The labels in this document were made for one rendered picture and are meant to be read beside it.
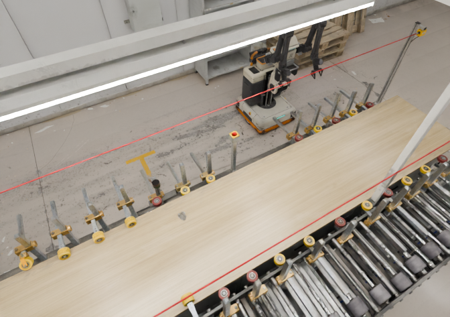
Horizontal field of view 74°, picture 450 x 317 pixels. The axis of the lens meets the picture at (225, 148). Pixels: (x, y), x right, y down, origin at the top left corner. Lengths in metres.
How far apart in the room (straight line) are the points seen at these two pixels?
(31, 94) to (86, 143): 3.26
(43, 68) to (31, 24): 3.19
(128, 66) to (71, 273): 1.66
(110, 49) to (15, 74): 0.34
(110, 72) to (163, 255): 1.48
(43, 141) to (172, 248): 3.00
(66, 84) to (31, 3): 3.11
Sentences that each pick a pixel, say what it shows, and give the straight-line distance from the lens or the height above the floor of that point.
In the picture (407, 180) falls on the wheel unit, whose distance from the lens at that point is 3.10.
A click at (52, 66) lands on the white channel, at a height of 2.45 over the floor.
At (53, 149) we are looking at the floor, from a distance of 4.70.
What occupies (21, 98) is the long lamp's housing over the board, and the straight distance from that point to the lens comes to 1.35.
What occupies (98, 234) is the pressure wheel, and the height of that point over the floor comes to 0.98.
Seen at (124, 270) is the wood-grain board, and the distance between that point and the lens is 2.42.
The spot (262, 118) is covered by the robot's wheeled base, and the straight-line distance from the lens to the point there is 4.12.
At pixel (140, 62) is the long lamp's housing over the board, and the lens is 1.36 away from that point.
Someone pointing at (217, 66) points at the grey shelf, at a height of 0.14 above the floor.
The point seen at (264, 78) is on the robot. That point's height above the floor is 0.73.
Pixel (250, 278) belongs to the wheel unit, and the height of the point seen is 0.90.
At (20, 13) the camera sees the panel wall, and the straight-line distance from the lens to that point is 4.43.
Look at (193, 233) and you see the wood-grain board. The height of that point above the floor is 0.90.
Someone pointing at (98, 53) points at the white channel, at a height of 2.45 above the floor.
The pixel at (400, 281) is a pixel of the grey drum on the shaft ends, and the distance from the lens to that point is 2.65.
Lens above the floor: 3.08
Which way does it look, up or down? 49 degrees down
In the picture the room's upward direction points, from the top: straight up
